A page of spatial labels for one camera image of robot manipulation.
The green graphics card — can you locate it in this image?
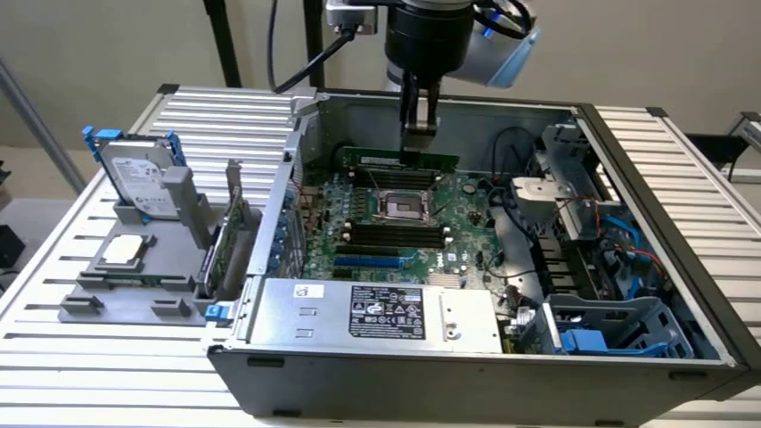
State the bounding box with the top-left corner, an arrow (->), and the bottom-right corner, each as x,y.
197,158 -> 252,300

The grey parts rack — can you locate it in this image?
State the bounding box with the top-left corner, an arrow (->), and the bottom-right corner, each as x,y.
56,166 -> 264,330

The flat black panel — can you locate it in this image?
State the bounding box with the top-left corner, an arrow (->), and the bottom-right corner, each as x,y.
683,132 -> 752,173

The black expansion slot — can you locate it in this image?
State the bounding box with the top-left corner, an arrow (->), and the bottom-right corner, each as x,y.
336,243 -> 401,258

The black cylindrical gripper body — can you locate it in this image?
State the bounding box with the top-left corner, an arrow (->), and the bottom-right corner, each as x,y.
383,0 -> 476,76

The black looped wire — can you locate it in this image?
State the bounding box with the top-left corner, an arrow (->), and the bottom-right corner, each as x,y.
491,126 -> 540,182

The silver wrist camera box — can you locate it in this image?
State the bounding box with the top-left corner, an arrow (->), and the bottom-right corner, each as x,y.
325,0 -> 380,36

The silver power supply unit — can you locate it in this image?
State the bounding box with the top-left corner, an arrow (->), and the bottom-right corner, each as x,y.
245,277 -> 508,357

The metal CPU socket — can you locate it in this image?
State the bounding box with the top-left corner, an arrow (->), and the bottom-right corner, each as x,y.
369,188 -> 440,223

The black open PC case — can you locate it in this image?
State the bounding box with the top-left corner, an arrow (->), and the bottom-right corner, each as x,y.
204,86 -> 761,421

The blue disk bay latch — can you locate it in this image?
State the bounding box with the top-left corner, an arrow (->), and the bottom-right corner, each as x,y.
560,328 -> 609,357

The black tripod leg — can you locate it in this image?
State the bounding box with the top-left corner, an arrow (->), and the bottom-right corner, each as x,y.
301,0 -> 329,90
201,0 -> 244,88

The silver CPU chip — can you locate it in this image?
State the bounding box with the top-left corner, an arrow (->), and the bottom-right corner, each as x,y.
96,234 -> 149,265

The blue data wire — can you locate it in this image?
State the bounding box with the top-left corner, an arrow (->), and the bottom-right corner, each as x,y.
599,212 -> 671,300

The thick black camera cable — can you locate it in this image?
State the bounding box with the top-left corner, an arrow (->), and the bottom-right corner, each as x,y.
272,25 -> 360,95

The green RAM stick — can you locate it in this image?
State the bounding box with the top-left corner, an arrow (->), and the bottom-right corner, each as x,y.
343,145 -> 461,174
102,275 -> 187,287

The silver metal drive cage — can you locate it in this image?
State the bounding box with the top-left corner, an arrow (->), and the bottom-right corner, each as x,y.
509,123 -> 627,243

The red wire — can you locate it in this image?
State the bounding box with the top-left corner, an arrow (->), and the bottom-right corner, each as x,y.
628,248 -> 664,289

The black RAM slot bank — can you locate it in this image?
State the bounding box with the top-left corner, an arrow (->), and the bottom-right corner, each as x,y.
355,165 -> 443,191
339,219 -> 448,247

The thin black hanging cable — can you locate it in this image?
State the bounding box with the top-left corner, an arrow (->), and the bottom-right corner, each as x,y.
267,0 -> 281,90

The blue expansion slot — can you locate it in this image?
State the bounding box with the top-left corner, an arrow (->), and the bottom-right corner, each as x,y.
332,255 -> 403,269

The aluminium frame post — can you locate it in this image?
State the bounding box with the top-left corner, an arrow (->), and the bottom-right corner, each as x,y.
0,56 -> 87,193

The silver chipset heatsink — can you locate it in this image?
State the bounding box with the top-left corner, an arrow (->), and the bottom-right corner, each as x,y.
424,273 -> 464,290

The green Dell motherboard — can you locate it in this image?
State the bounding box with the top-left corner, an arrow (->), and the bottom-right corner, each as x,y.
296,167 -> 536,313

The hard disk in blue carrier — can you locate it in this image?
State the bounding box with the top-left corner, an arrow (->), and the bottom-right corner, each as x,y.
82,127 -> 187,222

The small black box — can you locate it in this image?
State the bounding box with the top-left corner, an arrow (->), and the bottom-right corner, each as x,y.
0,224 -> 28,269

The aluminium profile fixture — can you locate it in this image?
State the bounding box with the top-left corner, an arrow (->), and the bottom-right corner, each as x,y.
720,111 -> 761,182

